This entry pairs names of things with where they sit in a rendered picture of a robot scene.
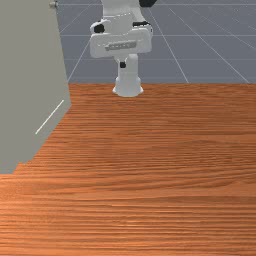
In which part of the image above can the pale grey cabinet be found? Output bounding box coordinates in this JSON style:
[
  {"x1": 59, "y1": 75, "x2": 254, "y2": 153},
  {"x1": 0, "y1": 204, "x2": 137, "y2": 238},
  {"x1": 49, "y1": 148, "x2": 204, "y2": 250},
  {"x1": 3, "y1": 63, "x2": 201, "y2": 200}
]
[{"x1": 0, "y1": 0, "x2": 72, "y2": 175}]

